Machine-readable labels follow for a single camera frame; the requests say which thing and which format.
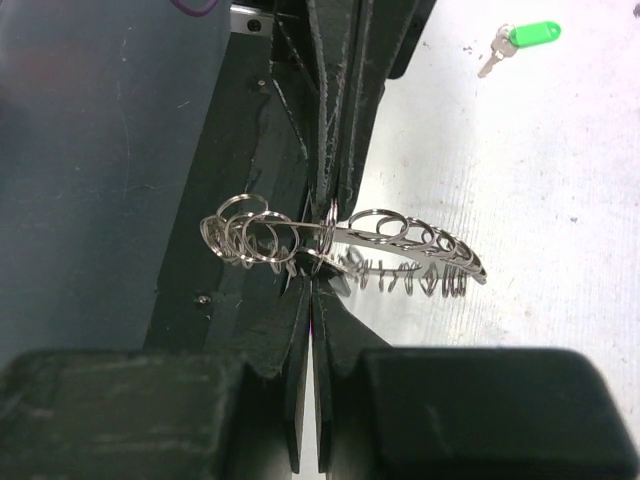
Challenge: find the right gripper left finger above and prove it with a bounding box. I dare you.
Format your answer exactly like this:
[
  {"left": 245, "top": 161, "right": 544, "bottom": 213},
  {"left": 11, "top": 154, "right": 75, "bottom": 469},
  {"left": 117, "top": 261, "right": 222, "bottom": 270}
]
[{"left": 1, "top": 277, "right": 310, "bottom": 479}]

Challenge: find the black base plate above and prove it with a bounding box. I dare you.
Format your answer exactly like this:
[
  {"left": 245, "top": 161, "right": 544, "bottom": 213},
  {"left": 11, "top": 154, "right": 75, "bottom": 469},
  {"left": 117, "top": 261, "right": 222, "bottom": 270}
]
[{"left": 143, "top": 1, "right": 307, "bottom": 353}]

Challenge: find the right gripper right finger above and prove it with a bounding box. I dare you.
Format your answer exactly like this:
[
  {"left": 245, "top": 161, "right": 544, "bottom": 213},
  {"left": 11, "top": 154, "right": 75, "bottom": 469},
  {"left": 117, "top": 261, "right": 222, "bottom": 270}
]
[{"left": 310, "top": 280, "right": 639, "bottom": 479}]

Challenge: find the green tag key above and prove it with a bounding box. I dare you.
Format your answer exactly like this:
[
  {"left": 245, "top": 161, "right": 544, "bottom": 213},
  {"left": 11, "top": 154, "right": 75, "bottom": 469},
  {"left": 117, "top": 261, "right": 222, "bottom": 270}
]
[{"left": 477, "top": 21, "right": 562, "bottom": 78}]

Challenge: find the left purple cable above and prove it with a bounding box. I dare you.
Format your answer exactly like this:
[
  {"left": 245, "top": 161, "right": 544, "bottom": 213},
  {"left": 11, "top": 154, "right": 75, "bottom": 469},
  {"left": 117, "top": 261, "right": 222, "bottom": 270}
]
[{"left": 167, "top": 0, "right": 221, "bottom": 17}]

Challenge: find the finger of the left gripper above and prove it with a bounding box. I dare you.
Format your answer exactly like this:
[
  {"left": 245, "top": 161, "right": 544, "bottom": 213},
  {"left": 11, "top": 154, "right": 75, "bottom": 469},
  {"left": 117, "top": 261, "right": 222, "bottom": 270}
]
[
  {"left": 337, "top": 0, "right": 435, "bottom": 210},
  {"left": 270, "top": 1, "right": 357, "bottom": 213}
]

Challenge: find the black tag key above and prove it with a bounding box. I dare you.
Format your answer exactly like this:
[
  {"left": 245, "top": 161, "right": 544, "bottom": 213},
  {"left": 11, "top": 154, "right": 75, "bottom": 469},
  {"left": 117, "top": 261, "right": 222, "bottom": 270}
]
[{"left": 294, "top": 248, "right": 351, "bottom": 297}]

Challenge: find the metal key organizer disc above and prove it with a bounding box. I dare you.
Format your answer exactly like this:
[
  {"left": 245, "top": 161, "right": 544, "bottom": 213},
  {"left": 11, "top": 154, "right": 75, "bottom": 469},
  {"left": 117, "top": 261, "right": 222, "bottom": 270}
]
[{"left": 199, "top": 194, "right": 487, "bottom": 298}]

